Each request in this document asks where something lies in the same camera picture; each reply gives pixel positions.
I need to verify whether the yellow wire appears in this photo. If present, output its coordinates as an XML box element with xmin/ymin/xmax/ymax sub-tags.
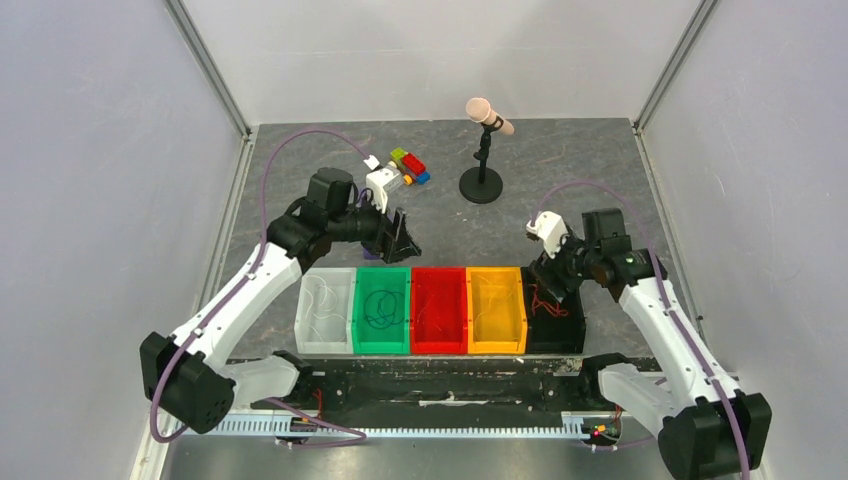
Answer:
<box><xmin>475</xmin><ymin>278</ymin><xmax>515</xmax><ymax>336</ymax></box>

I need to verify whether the pink microphone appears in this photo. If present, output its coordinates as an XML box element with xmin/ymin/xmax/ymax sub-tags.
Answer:
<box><xmin>465</xmin><ymin>97</ymin><xmax>515</xmax><ymax>135</ymax></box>

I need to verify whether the black bin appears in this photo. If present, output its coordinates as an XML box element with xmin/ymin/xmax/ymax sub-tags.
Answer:
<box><xmin>520</xmin><ymin>267</ymin><xmax>586</xmax><ymax>355</ymax></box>

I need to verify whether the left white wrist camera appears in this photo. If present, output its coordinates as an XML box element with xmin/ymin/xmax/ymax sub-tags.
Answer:
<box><xmin>363</xmin><ymin>155</ymin><xmax>404</xmax><ymax>214</ymax></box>

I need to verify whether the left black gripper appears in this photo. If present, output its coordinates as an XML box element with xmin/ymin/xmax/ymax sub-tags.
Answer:
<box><xmin>328</xmin><ymin>188</ymin><xmax>421</xmax><ymax>264</ymax></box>

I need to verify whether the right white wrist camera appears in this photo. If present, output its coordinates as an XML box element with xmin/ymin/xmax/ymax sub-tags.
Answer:
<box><xmin>525</xmin><ymin>211</ymin><xmax>569</xmax><ymax>259</ymax></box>

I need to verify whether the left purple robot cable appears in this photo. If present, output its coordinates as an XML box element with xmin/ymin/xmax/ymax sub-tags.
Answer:
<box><xmin>148</xmin><ymin>127</ymin><xmax>380</xmax><ymax>450</ymax></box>

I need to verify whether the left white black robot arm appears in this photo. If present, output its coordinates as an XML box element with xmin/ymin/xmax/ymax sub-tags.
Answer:
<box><xmin>140</xmin><ymin>167</ymin><xmax>421</xmax><ymax>443</ymax></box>

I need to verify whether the green bin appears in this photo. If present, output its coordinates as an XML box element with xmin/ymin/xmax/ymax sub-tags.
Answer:
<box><xmin>352</xmin><ymin>267</ymin><xmax>412</xmax><ymax>355</ymax></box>

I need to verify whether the colourful toy brick car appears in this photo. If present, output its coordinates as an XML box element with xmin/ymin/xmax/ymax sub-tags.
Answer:
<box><xmin>390</xmin><ymin>148</ymin><xmax>430</xmax><ymax>185</ymax></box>

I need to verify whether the yellow bin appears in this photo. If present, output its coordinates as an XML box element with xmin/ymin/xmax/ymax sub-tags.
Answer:
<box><xmin>466</xmin><ymin>267</ymin><xmax>527</xmax><ymax>355</ymax></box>

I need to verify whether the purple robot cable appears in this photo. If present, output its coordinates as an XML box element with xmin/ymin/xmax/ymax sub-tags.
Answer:
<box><xmin>148</xmin><ymin>127</ymin><xmax>380</xmax><ymax>450</ymax></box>
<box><xmin>529</xmin><ymin>180</ymin><xmax>753</xmax><ymax>480</ymax></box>

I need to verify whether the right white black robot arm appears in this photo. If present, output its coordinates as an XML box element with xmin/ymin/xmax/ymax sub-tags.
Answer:
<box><xmin>526</xmin><ymin>208</ymin><xmax>772</xmax><ymax>479</ymax></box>

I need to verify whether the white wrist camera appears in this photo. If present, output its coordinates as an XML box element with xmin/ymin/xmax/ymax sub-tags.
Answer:
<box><xmin>525</xmin><ymin>211</ymin><xmax>569</xmax><ymax>259</ymax></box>
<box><xmin>363</xmin><ymin>155</ymin><xmax>404</xmax><ymax>214</ymax></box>

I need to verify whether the purple metronome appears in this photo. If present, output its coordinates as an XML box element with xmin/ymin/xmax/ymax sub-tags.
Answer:
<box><xmin>357</xmin><ymin>187</ymin><xmax>380</xmax><ymax>260</ymax></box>

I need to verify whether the white cable duct rail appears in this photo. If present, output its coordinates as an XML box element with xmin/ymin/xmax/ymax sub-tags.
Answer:
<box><xmin>209</xmin><ymin>412</ymin><xmax>590</xmax><ymax>441</ymax></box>

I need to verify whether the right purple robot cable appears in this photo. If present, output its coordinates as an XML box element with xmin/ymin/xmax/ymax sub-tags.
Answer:
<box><xmin>529</xmin><ymin>180</ymin><xmax>753</xmax><ymax>480</ymax></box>

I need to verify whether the red bin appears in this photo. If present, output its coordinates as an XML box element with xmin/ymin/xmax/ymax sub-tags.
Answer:
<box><xmin>410</xmin><ymin>267</ymin><xmax>468</xmax><ymax>355</ymax></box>

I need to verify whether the white wire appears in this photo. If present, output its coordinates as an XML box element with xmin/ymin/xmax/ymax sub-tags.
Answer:
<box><xmin>303</xmin><ymin>276</ymin><xmax>352</xmax><ymax>342</ymax></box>

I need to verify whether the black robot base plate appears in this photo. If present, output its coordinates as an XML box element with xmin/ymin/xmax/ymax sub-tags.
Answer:
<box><xmin>283</xmin><ymin>356</ymin><xmax>615</xmax><ymax>428</ymax></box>

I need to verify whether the white bin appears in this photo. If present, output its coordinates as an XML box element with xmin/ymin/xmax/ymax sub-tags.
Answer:
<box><xmin>294</xmin><ymin>268</ymin><xmax>356</xmax><ymax>355</ymax></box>

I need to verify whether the black microphone stand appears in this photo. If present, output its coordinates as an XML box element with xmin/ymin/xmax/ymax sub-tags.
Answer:
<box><xmin>459</xmin><ymin>126</ymin><xmax>503</xmax><ymax>204</ymax></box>

